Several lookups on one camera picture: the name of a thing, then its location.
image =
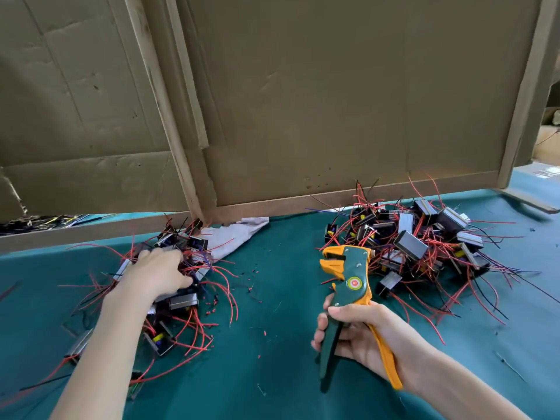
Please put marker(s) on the wide wooden post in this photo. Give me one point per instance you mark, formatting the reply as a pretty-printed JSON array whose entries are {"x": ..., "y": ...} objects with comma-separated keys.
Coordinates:
[{"x": 162, "y": 100}]

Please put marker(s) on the long wooden bottom rail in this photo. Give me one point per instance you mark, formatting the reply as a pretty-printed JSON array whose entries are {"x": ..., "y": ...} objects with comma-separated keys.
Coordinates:
[{"x": 359, "y": 195}]

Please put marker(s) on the short wooden bottom rail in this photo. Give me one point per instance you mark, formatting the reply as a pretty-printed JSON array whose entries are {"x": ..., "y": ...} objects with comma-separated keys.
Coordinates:
[{"x": 87, "y": 231}]

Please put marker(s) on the brown cardboard box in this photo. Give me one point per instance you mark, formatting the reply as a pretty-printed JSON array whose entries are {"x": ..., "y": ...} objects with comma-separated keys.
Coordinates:
[{"x": 549, "y": 140}]

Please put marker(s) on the person's left forearm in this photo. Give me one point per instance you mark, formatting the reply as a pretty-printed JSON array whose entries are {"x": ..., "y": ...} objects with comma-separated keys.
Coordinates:
[{"x": 96, "y": 363}]

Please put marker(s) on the flat grey board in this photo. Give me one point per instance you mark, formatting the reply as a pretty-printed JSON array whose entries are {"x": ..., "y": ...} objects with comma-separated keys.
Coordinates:
[{"x": 532, "y": 192}]

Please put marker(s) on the person's right forearm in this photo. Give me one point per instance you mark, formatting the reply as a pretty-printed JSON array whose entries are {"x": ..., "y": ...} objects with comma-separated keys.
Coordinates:
[{"x": 464, "y": 387}]

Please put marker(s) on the smooth brown cardboard panel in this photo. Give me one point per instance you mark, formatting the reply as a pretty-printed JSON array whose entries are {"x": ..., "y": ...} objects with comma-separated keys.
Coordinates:
[{"x": 359, "y": 83}]

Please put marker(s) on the thin wooden strip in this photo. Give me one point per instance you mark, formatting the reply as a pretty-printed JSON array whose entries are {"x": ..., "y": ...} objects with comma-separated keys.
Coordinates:
[{"x": 186, "y": 70}]

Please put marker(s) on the person's left hand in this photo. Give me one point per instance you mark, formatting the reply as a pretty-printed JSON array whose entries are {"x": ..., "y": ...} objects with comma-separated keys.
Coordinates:
[{"x": 153, "y": 273}]

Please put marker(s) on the wooden corner post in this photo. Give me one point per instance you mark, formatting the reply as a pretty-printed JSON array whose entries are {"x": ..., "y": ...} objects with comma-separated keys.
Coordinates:
[{"x": 529, "y": 91}]

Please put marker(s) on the crumpled grey plastic bag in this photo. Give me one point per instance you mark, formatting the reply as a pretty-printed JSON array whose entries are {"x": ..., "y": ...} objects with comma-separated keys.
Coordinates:
[{"x": 232, "y": 233}]

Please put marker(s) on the creased brown cardboard panel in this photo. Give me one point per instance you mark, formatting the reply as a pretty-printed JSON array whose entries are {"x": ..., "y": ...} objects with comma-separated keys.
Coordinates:
[{"x": 70, "y": 83}]

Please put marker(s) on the person's right hand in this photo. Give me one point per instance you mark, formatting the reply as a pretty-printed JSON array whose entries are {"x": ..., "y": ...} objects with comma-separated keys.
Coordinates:
[{"x": 376, "y": 336}]

